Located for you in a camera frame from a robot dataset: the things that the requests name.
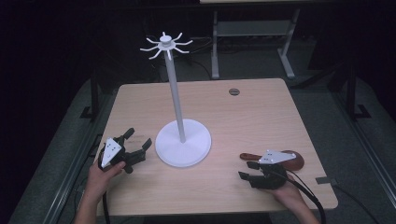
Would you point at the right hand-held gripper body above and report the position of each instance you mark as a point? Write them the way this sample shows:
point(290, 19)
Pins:
point(274, 178)

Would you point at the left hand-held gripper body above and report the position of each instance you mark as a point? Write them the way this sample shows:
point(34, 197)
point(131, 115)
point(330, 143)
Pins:
point(110, 151)

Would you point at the brown wooden spoon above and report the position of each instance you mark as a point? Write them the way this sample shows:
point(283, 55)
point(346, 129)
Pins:
point(298, 163)

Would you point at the white hook rack stand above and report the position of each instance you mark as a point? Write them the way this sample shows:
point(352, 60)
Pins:
point(188, 152)

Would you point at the person's right hand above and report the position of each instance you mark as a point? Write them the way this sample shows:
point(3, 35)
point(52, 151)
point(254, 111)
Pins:
point(288, 194)

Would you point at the person's left hand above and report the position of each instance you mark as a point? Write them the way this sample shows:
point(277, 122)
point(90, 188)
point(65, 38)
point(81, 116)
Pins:
point(99, 180)

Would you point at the black metal stand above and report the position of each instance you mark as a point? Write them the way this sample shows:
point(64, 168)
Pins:
point(94, 99)
point(352, 93)

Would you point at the grey tape strip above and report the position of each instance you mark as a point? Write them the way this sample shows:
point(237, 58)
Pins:
point(325, 180)

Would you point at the grey table grommet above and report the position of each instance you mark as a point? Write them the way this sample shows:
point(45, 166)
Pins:
point(234, 91)

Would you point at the grey metal rail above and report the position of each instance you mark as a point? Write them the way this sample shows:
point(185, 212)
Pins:
point(77, 161)
point(367, 146)

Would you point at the grey metal desk frame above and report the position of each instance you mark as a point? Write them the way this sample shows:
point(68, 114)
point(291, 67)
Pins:
point(253, 28)

